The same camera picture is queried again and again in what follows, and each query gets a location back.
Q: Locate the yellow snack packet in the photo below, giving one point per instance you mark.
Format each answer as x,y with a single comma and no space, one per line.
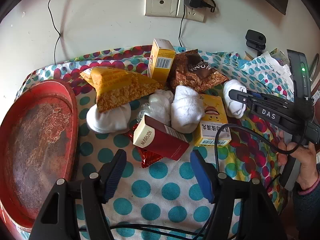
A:
120,87

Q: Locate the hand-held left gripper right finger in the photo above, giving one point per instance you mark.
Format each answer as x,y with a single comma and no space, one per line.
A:
202,177

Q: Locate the brown snack packet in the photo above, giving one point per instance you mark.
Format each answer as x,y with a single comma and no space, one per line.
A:
190,77

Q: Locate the yellow cartoon medicine box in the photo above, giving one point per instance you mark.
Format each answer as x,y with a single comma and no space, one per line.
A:
161,62
212,120

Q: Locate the clear plastic wrap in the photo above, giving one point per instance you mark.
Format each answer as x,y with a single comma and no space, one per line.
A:
145,111

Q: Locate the white sock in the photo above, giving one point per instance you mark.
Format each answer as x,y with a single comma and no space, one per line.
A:
110,122
186,110
233,105
161,102

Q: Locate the white wall power outlet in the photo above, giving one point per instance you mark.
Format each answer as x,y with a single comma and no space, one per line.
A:
193,15

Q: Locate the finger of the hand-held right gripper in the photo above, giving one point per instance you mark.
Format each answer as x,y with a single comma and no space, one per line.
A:
240,95

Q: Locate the white coax wall plate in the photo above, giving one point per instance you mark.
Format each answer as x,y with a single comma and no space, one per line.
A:
160,2

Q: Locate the polka-dot cloth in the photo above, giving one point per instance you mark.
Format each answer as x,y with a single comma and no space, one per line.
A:
162,180

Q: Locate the person's right hand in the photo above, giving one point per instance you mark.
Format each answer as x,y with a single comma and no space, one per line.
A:
311,162

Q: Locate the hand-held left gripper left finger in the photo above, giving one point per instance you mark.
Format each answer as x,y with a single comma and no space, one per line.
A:
115,172

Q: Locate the maroon and white box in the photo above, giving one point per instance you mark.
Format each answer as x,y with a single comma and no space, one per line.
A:
162,142

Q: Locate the person's right forearm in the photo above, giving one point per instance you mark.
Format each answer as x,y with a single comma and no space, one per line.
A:
308,212

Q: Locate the red foil packet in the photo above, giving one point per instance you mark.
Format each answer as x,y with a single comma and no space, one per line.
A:
150,160

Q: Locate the black clamp holder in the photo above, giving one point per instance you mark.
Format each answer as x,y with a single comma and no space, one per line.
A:
255,38

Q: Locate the crumpled plastic bag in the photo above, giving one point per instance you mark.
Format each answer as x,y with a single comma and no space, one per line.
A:
278,60

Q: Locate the round red tray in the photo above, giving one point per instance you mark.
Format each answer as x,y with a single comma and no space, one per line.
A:
37,142

